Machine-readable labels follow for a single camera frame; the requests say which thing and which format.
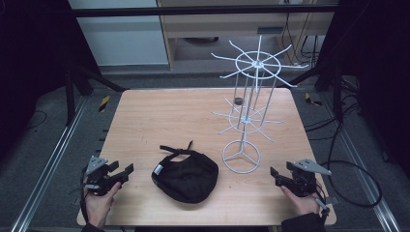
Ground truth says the white wire rotating rack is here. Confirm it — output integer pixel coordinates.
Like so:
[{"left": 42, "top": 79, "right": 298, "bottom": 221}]
[{"left": 211, "top": 34, "right": 309, "bottom": 175}]

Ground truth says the grey cable plug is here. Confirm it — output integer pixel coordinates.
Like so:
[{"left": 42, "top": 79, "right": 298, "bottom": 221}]
[{"left": 313, "top": 195, "right": 341, "bottom": 225}]

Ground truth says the dark curtain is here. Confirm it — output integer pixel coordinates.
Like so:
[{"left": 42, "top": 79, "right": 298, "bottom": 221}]
[
  {"left": 0, "top": 0, "right": 100, "bottom": 162},
  {"left": 322, "top": 0, "right": 410, "bottom": 180}
]

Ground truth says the black cap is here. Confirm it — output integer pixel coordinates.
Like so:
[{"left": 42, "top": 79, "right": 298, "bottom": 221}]
[{"left": 151, "top": 139, "right": 220, "bottom": 205}]

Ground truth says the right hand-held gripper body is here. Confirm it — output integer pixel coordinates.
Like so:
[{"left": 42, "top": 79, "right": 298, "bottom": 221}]
[{"left": 283, "top": 158, "right": 333, "bottom": 197}]

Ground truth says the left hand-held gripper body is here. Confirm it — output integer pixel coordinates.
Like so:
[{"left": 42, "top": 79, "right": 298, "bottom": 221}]
[{"left": 84, "top": 156, "right": 122, "bottom": 197}]

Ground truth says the yellow black striped tape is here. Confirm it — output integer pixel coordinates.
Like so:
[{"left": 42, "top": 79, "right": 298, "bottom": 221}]
[
  {"left": 98, "top": 95, "right": 111, "bottom": 113},
  {"left": 304, "top": 92, "right": 323, "bottom": 107}
]

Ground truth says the black horizontal frame bar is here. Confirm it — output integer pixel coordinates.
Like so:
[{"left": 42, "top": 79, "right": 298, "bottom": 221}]
[{"left": 72, "top": 4, "right": 338, "bottom": 17}]

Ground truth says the white cabinet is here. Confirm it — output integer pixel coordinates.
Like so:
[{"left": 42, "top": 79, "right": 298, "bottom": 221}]
[{"left": 68, "top": 0, "right": 169, "bottom": 68}]

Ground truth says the metal floor rail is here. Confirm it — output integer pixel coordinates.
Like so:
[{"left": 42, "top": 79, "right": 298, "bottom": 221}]
[
  {"left": 9, "top": 96, "right": 90, "bottom": 232},
  {"left": 320, "top": 92, "right": 402, "bottom": 232}
]

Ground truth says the bundle of hanging black cables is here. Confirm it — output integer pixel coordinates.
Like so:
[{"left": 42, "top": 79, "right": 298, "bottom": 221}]
[{"left": 280, "top": 12, "right": 324, "bottom": 67}]

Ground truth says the person's right hand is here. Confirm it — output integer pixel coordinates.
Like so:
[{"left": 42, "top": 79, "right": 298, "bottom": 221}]
[{"left": 279, "top": 185, "right": 322, "bottom": 217}]

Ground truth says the black metal stand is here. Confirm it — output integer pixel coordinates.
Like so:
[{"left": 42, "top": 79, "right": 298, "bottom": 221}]
[
  {"left": 279, "top": 61, "right": 345, "bottom": 124},
  {"left": 63, "top": 62, "right": 129, "bottom": 127}
]

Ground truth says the black looped cable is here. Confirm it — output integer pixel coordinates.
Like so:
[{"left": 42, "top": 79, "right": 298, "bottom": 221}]
[{"left": 304, "top": 122, "right": 383, "bottom": 209}]

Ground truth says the thin black floor cable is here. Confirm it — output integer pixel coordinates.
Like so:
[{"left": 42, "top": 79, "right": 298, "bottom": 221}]
[{"left": 25, "top": 110, "right": 48, "bottom": 131}]

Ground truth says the person's left hand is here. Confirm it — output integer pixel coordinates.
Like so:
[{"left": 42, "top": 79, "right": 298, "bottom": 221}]
[{"left": 82, "top": 181, "right": 123, "bottom": 230}]

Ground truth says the light wooden desk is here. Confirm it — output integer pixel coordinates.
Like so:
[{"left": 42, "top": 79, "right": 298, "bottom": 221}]
[{"left": 157, "top": 0, "right": 337, "bottom": 71}]

